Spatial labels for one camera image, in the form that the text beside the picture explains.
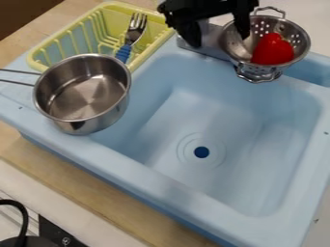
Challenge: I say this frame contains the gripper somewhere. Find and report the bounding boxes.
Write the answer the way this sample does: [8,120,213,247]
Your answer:
[155,0,262,49]

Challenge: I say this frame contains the silver fork with blue handle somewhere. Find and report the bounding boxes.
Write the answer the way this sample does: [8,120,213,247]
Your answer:
[113,12,149,65]

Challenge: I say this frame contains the silver pot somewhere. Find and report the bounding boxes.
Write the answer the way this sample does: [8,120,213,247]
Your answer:
[0,53,134,136]

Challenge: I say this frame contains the red toy pepper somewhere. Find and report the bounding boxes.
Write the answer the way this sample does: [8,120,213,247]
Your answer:
[250,32,297,67]

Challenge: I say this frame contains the silver strainer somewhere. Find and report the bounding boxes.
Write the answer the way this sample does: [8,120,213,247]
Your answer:
[219,5,314,85]

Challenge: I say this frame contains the grey tap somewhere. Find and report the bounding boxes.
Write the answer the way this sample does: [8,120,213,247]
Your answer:
[174,17,236,63]

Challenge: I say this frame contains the yellow dish rack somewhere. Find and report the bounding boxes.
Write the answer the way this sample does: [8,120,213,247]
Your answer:
[25,1,176,73]

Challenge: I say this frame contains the light blue toy sink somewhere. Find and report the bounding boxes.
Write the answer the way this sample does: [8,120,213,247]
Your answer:
[0,32,330,247]

